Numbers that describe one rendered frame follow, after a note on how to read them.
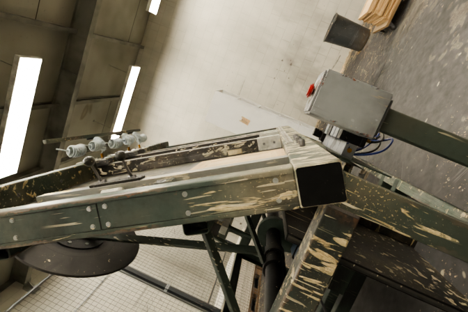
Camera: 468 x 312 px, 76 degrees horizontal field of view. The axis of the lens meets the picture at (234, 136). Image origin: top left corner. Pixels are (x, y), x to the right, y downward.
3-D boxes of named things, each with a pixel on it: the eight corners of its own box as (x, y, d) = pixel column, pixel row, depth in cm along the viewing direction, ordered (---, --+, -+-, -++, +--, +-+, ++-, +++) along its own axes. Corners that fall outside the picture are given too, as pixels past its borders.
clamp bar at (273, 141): (281, 147, 160) (274, 103, 159) (79, 181, 176) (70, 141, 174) (281, 145, 170) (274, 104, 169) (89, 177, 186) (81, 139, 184)
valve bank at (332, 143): (411, 138, 96) (340, 109, 98) (391, 178, 97) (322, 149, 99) (363, 129, 145) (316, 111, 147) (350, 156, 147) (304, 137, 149)
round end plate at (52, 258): (100, 290, 152) (-34, 225, 158) (97, 299, 153) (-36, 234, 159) (158, 230, 231) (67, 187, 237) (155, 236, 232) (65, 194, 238)
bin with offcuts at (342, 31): (376, 23, 488) (338, 9, 493) (361, 53, 500) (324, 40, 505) (368, 28, 538) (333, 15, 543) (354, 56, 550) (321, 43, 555)
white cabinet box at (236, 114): (325, 136, 511) (215, 90, 527) (310, 166, 524) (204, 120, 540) (321, 129, 570) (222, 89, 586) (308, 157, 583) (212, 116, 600)
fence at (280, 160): (290, 168, 101) (287, 157, 101) (37, 207, 113) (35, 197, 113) (289, 166, 106) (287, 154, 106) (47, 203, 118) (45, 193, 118)
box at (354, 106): (398, 95, 72) (326, 67, 73) (376, 141, 73) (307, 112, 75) (379, 97, 84) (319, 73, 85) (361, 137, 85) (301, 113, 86)
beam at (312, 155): (349, 203, 75) (342, 159, 74) (300, 209, 76) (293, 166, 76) (290, 136, 293) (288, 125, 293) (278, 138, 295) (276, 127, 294)
